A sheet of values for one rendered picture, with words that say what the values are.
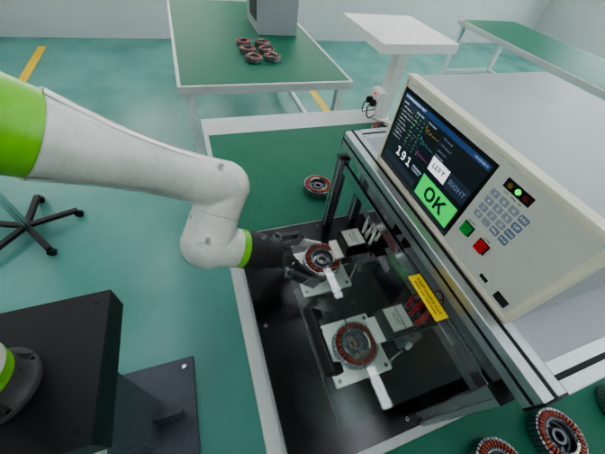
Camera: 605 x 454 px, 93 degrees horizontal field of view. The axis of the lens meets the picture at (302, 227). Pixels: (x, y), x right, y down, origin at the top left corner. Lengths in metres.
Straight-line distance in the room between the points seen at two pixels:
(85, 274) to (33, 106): 1.64
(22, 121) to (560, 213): 0.63
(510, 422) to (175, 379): 1.27
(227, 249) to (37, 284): 1.61
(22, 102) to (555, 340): 0.78
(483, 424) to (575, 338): 0.37
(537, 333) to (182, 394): 1.36
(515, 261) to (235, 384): 1.31
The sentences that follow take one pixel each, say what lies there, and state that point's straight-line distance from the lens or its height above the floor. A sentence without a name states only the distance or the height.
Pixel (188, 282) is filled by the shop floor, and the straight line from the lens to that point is 1.80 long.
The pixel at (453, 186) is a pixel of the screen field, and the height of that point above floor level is 1.22.
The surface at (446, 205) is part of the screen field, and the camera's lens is 0.59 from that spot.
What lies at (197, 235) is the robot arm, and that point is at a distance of 0.60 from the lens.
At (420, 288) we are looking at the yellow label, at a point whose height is 1.07.
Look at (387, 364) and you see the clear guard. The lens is 0.51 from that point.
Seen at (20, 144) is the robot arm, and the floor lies 1.32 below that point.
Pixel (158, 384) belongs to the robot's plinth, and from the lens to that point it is 1.61.
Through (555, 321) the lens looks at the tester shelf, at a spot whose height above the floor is 1.11.
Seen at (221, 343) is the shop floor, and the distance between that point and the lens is 1.62.
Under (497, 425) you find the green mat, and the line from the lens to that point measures 0.96.
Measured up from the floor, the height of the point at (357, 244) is 0.92.
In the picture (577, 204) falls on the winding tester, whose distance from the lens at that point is 0.48.
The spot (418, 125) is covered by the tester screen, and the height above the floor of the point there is 1.26.
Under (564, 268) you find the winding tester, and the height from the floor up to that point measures 1.25.
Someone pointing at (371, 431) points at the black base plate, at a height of 0.77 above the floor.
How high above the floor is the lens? 1.53
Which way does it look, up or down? 49 degrees down
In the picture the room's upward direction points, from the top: 10 degrees clockwise
